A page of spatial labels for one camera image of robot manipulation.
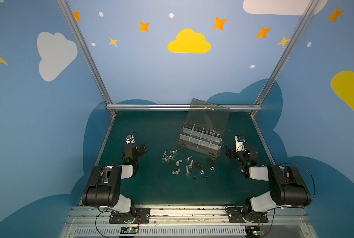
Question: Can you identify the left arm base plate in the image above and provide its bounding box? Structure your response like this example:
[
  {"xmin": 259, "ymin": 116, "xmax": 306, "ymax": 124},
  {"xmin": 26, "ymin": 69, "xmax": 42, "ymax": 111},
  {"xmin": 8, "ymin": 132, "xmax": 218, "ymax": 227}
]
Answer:
[{"xmin": 109, "ymin": 207, "xmax": 151, "ymax": 224}]

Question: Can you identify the circuit board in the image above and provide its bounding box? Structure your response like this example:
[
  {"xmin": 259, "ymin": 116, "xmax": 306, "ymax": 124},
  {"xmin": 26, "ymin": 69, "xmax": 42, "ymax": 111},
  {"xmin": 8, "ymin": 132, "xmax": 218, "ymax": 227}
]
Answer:
[
  {"xmin": 245, "ymin": 227, "xmax": 264, "ymax": 238},
  {"xmin": 119, "ymin": 227, "xmax": 139, "ymax": 236}
]

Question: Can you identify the clear plastic organizer box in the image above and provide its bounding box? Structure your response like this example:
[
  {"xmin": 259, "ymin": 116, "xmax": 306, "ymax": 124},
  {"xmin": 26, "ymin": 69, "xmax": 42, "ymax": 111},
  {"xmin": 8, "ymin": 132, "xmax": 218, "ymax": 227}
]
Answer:
[{"xmin": 177, "ymin": 98, "xmax": 230, "ymax": 158}]

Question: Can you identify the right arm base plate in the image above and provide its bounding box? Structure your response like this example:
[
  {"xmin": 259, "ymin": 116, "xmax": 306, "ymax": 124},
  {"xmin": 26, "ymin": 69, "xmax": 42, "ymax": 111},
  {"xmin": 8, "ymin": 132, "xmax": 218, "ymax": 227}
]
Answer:
[{"xmin": 224, "ymin": 206, "xmax": 269, "ymax": 223}]

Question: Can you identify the rear aluminium frame bar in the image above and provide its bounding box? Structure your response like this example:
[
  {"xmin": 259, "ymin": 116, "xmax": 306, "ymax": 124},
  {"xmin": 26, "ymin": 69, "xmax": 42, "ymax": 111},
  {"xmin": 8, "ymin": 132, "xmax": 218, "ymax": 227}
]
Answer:
[{"xmin": 106, "ymin": 104, "xmax": 262, "ymax": 111}]

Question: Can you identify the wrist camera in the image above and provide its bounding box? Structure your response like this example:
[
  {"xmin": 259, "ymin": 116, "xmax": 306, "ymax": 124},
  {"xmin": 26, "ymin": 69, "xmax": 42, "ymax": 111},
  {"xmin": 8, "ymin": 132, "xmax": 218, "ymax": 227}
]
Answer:
[
  {"xmin": 125, "ymin": 134, "xmax": 135, "ymax": 144},
  {"xmin": 235, "ymin": 136, "xmax": 245, "ymax": 143}
]

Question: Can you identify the left aluminium frame post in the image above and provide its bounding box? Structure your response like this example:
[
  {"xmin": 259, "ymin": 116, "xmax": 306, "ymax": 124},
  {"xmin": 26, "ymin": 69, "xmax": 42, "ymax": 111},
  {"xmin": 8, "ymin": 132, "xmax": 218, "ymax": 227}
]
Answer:
[{"xmin": 57, "ymin": 0, "xmax": 116, "ymax": 117}]

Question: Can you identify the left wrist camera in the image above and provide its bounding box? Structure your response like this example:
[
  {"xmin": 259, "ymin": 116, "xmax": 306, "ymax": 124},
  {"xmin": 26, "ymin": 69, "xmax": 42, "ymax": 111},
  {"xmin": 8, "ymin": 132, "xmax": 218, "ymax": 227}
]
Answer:
[{"xmin": 125, "ymin": 134, "xmax": 135, "ymax": 144}]

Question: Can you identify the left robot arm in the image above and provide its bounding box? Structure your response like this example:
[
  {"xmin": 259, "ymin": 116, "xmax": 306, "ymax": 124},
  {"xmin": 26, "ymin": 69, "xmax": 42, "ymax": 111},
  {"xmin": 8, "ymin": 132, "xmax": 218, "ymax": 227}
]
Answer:
[{"xmin": 82, "ymin": 143, "xmax": 147, "ymax": 224}]

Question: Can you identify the aluminium frame post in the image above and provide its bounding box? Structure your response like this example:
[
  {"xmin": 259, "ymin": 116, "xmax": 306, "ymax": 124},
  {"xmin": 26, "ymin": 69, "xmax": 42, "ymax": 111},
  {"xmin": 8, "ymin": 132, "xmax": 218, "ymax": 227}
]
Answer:
[
  {"xmin": 57, "ymin": 0, "xmax": 116, "ymax": 117},
  {"xmin": 254, "ymin": 0, "xmax": 320, "ymax": 108}
]

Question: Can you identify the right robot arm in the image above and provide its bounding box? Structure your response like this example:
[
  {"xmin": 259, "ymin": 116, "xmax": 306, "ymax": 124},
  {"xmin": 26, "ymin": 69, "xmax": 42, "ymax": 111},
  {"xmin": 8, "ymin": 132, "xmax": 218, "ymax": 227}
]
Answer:
[{"xmin": 226, "ymin": 142, "xmax": 315, "ymax": 223}]

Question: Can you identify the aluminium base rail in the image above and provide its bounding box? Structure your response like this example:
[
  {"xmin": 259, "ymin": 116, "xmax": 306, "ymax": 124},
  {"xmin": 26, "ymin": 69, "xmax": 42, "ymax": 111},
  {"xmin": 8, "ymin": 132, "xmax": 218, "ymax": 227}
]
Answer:
[{"xmin": 60, "ymin": 205, "xmax": 317, "ymax": 238}]

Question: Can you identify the right aluminium frame post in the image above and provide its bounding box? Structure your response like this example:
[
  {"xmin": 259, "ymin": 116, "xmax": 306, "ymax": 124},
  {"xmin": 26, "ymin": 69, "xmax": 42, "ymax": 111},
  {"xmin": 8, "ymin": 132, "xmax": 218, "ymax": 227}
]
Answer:
[{"xmin": 254, "ymin": 0, "xmax": 320, "ymax": 108}]

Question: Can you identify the left circuit board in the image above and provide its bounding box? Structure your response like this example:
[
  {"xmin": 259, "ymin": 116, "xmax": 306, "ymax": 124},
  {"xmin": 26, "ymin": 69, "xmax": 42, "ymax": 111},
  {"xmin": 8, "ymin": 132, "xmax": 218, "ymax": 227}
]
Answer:
[{"xmin": 119, "ymin": 227, "xmax": 139, "ymax": 236}]

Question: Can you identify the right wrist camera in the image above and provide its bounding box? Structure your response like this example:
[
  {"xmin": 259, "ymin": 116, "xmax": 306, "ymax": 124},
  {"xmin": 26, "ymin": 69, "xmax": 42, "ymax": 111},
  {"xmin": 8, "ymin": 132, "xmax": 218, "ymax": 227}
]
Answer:
[{"xmin": 235, "ymin": 136, "xmax": 245, "ymax": 143}]

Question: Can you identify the right circuit board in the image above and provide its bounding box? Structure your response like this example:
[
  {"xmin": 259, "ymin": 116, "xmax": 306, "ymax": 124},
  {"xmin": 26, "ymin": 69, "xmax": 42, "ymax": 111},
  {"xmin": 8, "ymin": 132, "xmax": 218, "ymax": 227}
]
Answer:
[{"xmin": 245, "ymin": 227, "xmax": 264, "ymax": 238}]

